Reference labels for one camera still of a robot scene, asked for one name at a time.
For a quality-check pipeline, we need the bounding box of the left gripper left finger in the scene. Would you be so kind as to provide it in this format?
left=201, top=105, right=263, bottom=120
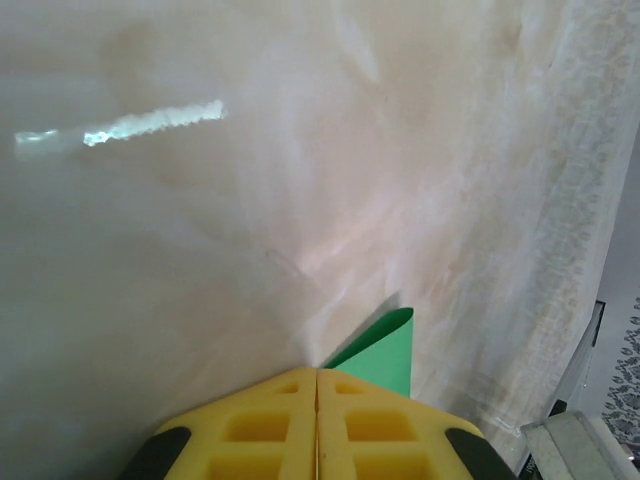
left=117, top=368, right=319, bottom=480

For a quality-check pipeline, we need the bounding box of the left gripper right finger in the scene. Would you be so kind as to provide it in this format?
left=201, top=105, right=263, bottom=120
left=317, top=368, right=519, bottom=480

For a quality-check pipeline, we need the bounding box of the green square paper sheet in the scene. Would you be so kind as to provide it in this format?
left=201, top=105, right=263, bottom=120
left=319, top=306, right=416, bottom=402

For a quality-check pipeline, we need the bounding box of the aluminium side rail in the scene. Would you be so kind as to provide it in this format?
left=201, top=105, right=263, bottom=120
left=519, top=408, right=640, bottom=480

